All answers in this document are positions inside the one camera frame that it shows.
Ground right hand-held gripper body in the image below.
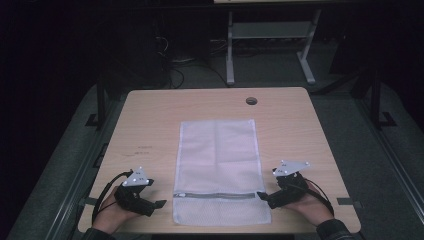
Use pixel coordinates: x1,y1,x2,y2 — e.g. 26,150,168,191
266,159,311,211

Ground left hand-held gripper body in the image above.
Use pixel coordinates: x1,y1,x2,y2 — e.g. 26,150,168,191
114,166,158,218

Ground white mesh laundry bag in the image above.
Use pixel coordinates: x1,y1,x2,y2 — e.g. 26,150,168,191
172,118,273,227

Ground person's left hand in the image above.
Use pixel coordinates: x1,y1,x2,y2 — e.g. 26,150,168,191
92,185,142,234

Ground person's right hand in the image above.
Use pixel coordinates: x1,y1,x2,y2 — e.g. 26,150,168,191
285,181,335,228

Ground grey tape strip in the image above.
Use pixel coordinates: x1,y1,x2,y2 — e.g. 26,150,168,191
79,196,98,207
336,196,363,210

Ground black metal stand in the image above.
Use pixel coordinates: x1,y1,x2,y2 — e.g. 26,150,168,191
84,82,108,132
369,70,398,130

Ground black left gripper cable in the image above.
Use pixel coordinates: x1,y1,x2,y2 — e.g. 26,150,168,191
91,169,134,225

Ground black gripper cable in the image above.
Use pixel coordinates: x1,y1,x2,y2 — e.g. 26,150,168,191
303,178,336,217
91,169,134,225

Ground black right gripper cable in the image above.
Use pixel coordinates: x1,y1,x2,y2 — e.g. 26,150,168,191
303,178,336,217

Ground black floor cables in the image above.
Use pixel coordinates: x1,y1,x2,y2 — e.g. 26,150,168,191
154,35,232,90

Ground white metal table frame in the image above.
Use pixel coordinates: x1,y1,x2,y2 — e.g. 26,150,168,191
225,8,323,86

